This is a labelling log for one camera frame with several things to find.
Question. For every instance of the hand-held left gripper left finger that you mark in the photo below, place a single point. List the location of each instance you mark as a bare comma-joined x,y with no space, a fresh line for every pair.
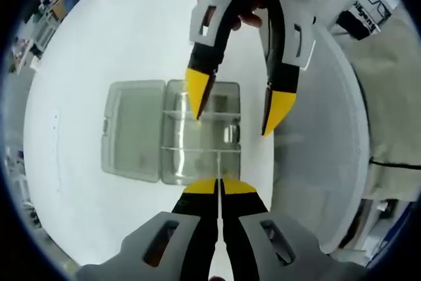
148,254

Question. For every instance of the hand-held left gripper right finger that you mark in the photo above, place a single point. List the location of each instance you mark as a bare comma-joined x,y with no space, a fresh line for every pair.
279,254

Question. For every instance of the grey transparent guide fixture box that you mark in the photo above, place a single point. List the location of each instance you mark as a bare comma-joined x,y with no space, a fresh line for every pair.
131,129

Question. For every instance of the person's right hand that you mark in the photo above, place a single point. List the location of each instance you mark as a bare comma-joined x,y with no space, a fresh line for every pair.
253,4

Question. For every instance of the person's beige shirt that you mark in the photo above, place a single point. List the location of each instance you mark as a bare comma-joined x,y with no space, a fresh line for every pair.
394,96

